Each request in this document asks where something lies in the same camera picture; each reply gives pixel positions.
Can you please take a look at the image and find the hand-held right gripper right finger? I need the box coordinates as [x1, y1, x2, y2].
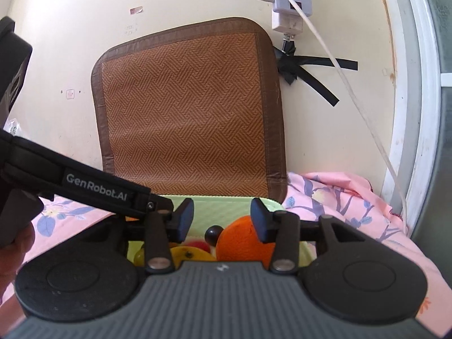
[251, 198, 368, 273]

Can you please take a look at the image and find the thin white cable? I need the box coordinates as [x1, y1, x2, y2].
[277, 0, 407, 221]

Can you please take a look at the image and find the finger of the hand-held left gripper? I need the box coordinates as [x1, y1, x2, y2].
[148, 194, 175, 214]

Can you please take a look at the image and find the dark purple plum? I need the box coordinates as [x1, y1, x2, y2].
[204, 225, 224, 247]

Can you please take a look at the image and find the light green plastic basket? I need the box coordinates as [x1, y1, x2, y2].
[127, 194, 315, 272]

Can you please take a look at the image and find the long black tape strip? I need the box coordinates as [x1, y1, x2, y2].
[297, 67, 340, 108]
[298, 56, 358, 71]

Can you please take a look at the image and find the person's left hand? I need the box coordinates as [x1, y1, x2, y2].
[0, 225, 35, 299]

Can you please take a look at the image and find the red apple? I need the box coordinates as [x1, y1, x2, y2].
[187, 239, 217, 255]

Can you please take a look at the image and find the large orange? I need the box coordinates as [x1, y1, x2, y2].
[216, 215, 278, 267]

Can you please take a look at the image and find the brown woven seat mat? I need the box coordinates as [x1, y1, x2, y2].
[91, 16, 287, 203]

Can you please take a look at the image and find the white power strip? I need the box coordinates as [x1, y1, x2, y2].
[270, 0, 304, 34]

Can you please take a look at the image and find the black taped cable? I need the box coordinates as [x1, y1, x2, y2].
[275, 32, 301, 86]

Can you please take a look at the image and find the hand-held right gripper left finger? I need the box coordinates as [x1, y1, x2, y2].
[79, 198, 195, 273]

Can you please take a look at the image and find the pink printed blanket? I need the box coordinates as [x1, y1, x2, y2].
[0, 171, 443, 339]

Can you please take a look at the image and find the yellow fruit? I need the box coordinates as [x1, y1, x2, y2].
[169, 247, 217, 262]

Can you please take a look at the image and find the white window frame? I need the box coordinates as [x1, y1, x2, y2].
[378, 0, 452, 228]

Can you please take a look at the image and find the white plug adapter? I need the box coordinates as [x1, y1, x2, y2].
[273, 0, 313, 14]

